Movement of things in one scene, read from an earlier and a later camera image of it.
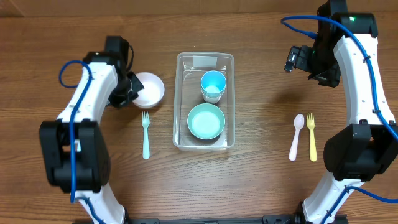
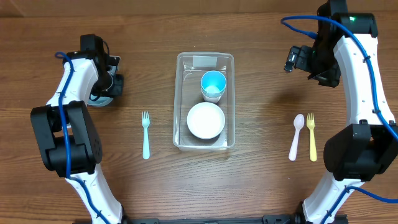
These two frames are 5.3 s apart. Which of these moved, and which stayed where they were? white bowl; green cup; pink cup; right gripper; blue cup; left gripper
Moved: left gripper; white bowl
Stayed: right gripper; green cup; blue cup; pink cup
